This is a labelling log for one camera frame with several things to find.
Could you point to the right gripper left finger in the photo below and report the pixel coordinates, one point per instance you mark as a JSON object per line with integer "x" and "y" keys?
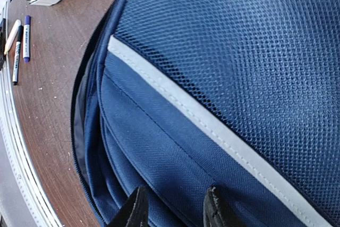
{"x": 134, "y": 212}

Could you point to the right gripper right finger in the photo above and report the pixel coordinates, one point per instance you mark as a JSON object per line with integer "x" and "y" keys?
{"x": 217, "y": 212}

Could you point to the navy blue student backpack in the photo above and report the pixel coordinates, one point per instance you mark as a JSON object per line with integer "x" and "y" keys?
{"x": 181, "y": 95}

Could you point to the purple capped white marker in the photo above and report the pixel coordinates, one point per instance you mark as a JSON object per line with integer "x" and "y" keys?
{"x": 26, "y": 39}

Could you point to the pink glue tube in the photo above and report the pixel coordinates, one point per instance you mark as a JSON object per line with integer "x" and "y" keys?
{"x": 12, "y": 35}

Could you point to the black capped white marker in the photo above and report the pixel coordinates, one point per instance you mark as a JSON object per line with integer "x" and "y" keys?
{"x": 17, "y": 56}

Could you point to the front aluminium rail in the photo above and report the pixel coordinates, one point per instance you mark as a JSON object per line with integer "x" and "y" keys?
{"x": 23, "y": 200}

